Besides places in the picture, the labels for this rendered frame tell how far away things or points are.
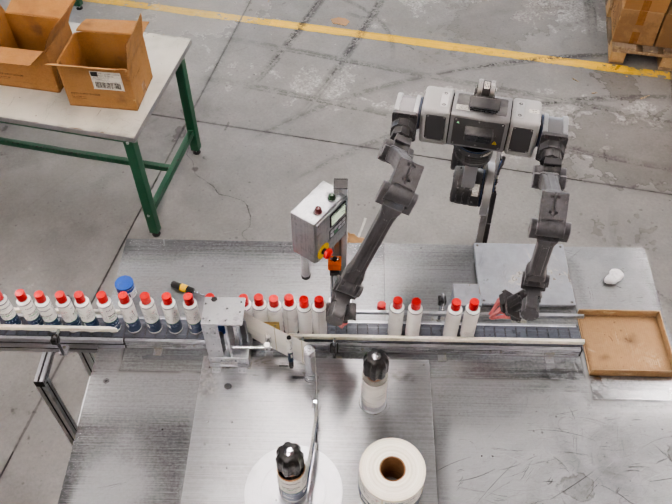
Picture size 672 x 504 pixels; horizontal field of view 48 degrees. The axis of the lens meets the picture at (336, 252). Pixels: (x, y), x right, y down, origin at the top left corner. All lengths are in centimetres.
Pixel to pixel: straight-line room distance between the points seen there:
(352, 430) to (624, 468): 89
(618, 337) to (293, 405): 122
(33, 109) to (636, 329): 289
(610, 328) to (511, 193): 170
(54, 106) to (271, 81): 170
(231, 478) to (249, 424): 19
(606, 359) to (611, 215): 176
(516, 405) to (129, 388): 135
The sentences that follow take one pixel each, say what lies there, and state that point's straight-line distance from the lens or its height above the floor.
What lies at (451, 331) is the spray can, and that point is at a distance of 274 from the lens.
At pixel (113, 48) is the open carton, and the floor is 94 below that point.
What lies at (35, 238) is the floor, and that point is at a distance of 451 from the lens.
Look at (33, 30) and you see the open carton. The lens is 428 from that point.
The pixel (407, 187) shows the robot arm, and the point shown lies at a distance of 220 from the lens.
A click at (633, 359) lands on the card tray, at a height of 83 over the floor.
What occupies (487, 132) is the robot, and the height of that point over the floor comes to 149.
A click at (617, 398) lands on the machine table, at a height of 83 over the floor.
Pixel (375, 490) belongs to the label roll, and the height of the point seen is 102.
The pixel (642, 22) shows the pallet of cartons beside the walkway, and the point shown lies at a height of 32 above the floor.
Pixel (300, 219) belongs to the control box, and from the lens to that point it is 232.
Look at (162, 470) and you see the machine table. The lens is 264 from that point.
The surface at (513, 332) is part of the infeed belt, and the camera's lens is 285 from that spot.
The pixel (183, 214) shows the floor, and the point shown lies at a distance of 439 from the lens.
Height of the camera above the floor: 320
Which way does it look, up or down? 51 degrees down
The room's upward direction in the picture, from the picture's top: straight up
